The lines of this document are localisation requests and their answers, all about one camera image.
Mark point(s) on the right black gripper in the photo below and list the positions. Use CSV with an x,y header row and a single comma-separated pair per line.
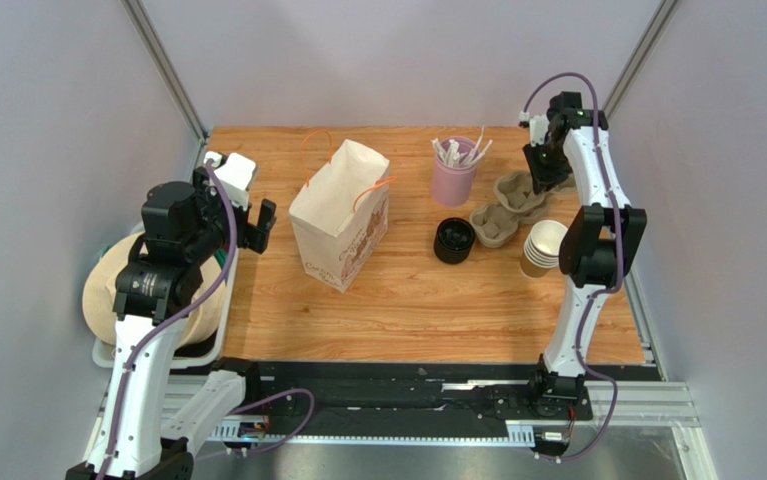
x,y
544,168

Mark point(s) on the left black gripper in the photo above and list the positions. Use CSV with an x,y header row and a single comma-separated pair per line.
x,y
265,220

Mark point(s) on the pulp cup carrier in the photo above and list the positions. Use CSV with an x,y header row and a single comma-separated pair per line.
x,y
515,191
495,225

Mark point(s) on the white paper takeout bag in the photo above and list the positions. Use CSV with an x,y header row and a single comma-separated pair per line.
x,y
340,215

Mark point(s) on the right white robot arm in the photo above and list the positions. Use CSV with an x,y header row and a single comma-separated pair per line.
x,y
598,249

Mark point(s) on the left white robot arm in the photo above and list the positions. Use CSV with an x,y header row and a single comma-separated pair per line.
x,y
185,224

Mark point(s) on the stack of paper cups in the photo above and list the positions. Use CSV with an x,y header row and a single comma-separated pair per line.
x,y
541,249

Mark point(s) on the pink straw holder cup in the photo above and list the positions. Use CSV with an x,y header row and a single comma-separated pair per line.
x,y
451,187

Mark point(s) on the stack of black lids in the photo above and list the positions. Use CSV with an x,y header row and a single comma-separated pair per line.
x,y
453,240

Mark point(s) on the beige straw hat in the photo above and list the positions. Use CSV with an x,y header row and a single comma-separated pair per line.
x,y
99,294

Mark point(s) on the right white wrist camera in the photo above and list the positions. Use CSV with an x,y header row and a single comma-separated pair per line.
x,y
537,126

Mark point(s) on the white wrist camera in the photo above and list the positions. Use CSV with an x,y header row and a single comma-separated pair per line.
x,y
537,126
237,174

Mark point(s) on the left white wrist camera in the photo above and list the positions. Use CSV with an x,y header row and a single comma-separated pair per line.
x,y
237,174

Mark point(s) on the right aluminium frame post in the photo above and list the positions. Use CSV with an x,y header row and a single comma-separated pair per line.
x,y
640,54

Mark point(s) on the aluminium frame post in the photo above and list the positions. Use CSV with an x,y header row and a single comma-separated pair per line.
x,y
640,54
150,38

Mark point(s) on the left aluminium frame post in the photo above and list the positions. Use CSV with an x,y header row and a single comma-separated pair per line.
x,y
150,38

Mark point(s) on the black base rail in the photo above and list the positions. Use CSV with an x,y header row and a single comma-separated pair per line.
x,y
439,404

